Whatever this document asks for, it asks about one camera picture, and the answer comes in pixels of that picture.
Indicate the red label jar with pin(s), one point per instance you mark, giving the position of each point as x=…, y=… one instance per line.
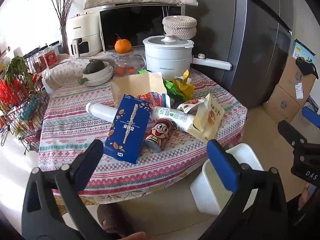
x=50, y=57

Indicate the black bag on box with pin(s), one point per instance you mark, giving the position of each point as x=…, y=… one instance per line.
x=306, y=67

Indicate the patterned tablecloth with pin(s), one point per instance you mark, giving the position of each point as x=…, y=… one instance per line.
x=68, y=130

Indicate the grey refrigerator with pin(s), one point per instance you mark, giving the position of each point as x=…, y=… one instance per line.
x=254, y=36

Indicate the red blue snack package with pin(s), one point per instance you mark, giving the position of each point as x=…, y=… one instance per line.
x=156, y=99

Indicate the green potted plant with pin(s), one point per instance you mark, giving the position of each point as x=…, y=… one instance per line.
x=17, y=69

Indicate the black wire rack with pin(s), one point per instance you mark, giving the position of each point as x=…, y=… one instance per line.
x=22, y=109

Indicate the white green label bottle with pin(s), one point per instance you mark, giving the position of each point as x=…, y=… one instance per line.
x=180, y=120

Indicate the person left hand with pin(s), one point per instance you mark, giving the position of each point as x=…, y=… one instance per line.
x=135, y=236

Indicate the white plastic bottle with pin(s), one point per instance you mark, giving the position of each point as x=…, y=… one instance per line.
x=100, y=111

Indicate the orange on jar lid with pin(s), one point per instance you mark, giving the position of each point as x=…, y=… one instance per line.
x=122, y=45

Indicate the yellow snack wrapper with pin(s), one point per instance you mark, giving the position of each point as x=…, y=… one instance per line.
x=184, y=86

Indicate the blue milk carton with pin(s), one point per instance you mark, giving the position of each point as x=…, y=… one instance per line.
x=126, y=135

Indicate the dried branches in vase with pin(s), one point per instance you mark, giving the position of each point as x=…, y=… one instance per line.
x=62, y=9

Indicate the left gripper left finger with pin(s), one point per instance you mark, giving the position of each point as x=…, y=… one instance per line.
x=41, y=217

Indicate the upper cardboard box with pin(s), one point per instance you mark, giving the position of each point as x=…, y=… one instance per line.
x=292, y=80

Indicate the cardboard box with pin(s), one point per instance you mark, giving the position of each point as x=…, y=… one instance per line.
x=281, y=106
x=292, y=80

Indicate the dark green squash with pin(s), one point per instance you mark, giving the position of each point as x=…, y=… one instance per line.
x=94, y=66

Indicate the woven rattan basket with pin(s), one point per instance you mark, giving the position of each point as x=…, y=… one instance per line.
x=181, y=27

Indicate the cream snack pouch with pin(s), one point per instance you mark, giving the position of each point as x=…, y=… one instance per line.
x=207, y=120

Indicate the lower cardboard box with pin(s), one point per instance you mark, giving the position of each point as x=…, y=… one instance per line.
x=281, y=106

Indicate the glass jar with oranges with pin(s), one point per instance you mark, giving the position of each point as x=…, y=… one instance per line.
x=126, y=63

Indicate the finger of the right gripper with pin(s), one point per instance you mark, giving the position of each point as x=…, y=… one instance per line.
x=290, y=134
x=313, y=117

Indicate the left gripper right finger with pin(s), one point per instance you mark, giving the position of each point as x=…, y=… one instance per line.
x=256, y=209

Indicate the stacked white bowls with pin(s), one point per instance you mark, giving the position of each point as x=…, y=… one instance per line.
x=97, y=78

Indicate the brown paper bag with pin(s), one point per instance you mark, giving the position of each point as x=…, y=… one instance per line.
x=136, y=84

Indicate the white air fryer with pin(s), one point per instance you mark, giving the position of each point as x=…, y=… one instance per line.
x=83, y=33

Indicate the floral white cloth bundle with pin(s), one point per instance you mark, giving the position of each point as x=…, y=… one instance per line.
x=67, y=72

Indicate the black microwave oven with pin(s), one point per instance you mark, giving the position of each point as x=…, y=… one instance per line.
x=133, y=22

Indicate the white electric cooking pot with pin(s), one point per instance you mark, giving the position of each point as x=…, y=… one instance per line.
x=172, y=57

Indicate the white trash bin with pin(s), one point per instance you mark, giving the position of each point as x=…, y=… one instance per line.
x=218, y=180

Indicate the red cartoon drink can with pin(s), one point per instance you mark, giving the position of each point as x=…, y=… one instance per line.
x=157, y=138

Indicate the small nut snack wrapper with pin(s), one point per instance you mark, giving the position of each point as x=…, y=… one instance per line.
x=187, y=106

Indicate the green plastic wrapper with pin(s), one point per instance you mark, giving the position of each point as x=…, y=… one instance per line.
x=175, y=98

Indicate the person right hand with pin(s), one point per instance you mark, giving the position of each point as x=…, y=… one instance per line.
x=306, y=194

